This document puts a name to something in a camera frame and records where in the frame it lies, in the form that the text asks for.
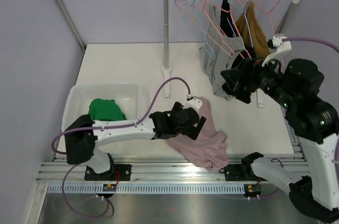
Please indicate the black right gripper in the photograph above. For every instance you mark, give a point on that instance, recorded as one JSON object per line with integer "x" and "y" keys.
{"x": 246, "y": 66}

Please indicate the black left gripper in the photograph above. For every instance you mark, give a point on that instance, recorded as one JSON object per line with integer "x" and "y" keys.
{"x": 198, "y": 125}

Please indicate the mauve pink tank top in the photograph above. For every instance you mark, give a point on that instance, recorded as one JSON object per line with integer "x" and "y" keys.
{"x": 209, "y": 149}

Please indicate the grey tank top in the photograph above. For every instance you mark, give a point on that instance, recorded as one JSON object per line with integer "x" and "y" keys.
{"x": 207, "y": 63}

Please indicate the green tank top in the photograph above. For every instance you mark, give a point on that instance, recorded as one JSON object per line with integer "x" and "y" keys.
{"x": 105, "y": 110}

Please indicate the blue hanger of mauve top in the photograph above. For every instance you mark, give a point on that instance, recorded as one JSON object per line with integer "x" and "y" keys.
{"x": 191, "y": 12}

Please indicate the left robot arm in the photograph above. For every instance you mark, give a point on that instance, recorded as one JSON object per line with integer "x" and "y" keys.
{"x": 85, "y": 136}

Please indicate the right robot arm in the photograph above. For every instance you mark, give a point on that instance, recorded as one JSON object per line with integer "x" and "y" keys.
{"x": 314, "y": 122}

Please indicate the black tank top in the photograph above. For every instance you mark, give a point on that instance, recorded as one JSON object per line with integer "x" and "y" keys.
{"x": 231, "y": 54}

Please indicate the brown tank top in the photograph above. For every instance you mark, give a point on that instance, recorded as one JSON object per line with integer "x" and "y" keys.
{"x": 259, "y": 38}

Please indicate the clear plastic basket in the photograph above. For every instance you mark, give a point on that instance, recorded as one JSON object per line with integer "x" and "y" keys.
{"x": 126, "y": 96}

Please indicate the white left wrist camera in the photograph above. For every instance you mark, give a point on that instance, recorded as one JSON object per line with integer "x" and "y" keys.
{"x": 193, "y": 102}

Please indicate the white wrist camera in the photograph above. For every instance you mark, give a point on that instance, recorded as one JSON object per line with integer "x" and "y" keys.
{"x": 278, "y": 47}
{"x": 193, "y": 102}

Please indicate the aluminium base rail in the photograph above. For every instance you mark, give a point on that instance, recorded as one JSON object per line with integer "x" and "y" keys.
{"x": 155, "y": 170}

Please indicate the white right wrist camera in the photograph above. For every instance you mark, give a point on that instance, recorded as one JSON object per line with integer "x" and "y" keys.
{"x": 278, "y": 47}

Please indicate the white slotted cable duct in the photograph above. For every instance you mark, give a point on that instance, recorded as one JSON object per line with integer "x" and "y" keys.
{"x": 147, "y": 188}

